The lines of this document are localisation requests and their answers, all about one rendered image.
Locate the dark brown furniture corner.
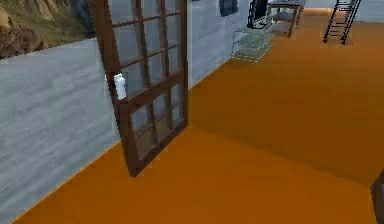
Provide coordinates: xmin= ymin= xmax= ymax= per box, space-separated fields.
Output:
xmin=369 ymin=169 xmax=384 ymax=224

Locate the brown glass-paned room door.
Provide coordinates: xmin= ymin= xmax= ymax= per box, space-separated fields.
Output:
xmin=87 ymin=0 xmax=189 ymax=178

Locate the glass shelf television stand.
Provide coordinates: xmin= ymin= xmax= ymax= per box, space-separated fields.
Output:
xmin=231 ymin=21 xmax=276 ymax=64

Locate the black television set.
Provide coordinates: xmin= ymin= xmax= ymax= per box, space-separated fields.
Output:
xmin=246 ymin=0 xmax=270 ymax=30

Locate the brown wooden side table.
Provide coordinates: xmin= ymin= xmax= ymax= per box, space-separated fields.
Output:
xmin=266 ymin=0 xmax=306 ymax=39

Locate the black ladder shelf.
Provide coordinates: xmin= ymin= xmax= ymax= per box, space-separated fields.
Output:
xmin=322 ymin=0 xmax=363 ymax=46

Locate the white door handle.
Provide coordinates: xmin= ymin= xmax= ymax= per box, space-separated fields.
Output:
xmin=113 ymin=73 xmax=128 ymax=101

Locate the dark blue wall picture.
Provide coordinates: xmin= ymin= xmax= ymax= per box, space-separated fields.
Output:
xmin=218 ymin=0 xmax=239 ymax=18

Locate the landscape wall picture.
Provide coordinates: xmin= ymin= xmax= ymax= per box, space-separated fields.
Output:
xmin=0 ymin=0 xmax=97 ymax=61

